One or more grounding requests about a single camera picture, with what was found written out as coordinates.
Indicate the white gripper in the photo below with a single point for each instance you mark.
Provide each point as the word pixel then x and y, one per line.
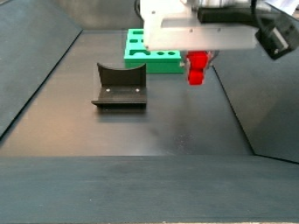
pixel 173 29

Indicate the red double-square block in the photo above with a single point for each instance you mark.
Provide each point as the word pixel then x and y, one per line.
pixel 198 61

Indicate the green foam shape board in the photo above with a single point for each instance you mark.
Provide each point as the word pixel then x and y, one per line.
pixel 160 62

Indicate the black curved holder stand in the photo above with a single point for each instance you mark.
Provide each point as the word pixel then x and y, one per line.
pixel 121 87

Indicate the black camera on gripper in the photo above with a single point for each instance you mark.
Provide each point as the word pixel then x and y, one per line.
pixel 276 34

